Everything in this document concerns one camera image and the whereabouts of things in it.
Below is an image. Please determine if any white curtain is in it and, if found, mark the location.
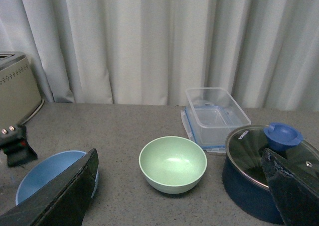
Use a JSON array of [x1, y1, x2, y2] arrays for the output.
[[0, 0, 319, 111]]

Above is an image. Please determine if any black gripper with screws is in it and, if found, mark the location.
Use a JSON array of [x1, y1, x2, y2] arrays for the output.
[[0, 124, 99, 226]]

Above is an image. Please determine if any dark blue cooking pot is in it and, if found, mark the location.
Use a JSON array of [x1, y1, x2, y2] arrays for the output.
[[222, 158, 285, 225]]

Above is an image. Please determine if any blue bowl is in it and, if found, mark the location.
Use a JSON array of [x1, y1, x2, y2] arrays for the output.
[[15, 150, 87, 205]]

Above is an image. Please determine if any blue-rimmed container lid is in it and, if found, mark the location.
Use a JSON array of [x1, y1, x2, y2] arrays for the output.
[[181, 107, 234, 154]]

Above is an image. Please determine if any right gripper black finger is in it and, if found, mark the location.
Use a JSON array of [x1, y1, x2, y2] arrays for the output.
[[261, 148, 319, 226]]

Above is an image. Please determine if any clear plastic food container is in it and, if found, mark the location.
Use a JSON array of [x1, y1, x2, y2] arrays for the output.
[[181, 88, 251, 151]]

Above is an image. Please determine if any cream two-slot toaster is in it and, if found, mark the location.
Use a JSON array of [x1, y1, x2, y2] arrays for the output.
[[0, 52, 43, 130]]

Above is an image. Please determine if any green bowl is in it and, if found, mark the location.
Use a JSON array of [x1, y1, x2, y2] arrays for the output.
[[139, 136, 207, 194]]

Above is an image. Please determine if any glass pot lid blue knob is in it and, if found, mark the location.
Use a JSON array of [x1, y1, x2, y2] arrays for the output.
[[226, 122, 319, 190]]

